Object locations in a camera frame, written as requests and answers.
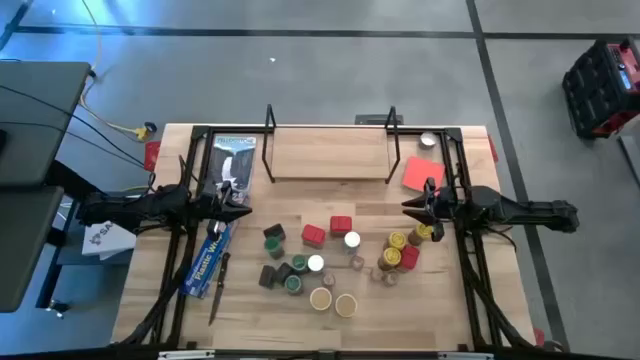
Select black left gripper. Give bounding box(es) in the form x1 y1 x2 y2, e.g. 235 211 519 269
187 179 254 241

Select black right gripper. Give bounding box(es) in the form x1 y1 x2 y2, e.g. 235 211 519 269
400 176 471 245

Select dark green spice tin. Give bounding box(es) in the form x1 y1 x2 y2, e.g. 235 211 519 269
274 261 294 285
257 264 278 291
262 222 288 242

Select furikake jar with tan lid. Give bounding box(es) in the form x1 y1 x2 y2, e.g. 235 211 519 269
334 292 359 319
308 286 334 312

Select dark jar with yellow lid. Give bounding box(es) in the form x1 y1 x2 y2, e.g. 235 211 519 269
406 222 435 247
376 246 403 272
383 230 408 252

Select red paper card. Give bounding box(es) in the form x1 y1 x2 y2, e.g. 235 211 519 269
401 155 447 194

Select red smoked paprika tin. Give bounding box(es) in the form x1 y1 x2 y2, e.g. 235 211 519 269
398 244 422 272
300 223 328 250
329 214 354 238

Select blue plastic wrap box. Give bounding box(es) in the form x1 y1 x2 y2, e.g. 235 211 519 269
181 221 237 300

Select white printed box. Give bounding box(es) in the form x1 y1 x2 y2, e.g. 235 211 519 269
81 220 138 262

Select black desk foot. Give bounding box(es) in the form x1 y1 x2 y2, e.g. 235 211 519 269
47 298 70 320

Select black and red tool case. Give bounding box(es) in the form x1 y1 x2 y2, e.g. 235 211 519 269
561 37 640 141

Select gray desk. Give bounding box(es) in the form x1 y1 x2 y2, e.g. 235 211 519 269
0 59 92 187
0 185 66 314

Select black handled kitchen knife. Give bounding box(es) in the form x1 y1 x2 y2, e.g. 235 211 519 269
207 251 233 327

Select dark gray bracket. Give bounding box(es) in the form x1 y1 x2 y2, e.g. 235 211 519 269
353 113 404 126

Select black cable bundle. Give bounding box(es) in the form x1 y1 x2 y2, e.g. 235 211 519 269
457 234 544 351
112 249 194 349

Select yellow cable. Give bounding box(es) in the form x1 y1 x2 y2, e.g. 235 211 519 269
78 0 151 142

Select silver metal bracket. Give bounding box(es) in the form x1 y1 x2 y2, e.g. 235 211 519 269
437 351 495 360
157 349 216 360

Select thin black cable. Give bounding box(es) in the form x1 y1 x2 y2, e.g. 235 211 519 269
0 83 149 166
0 120 149 170

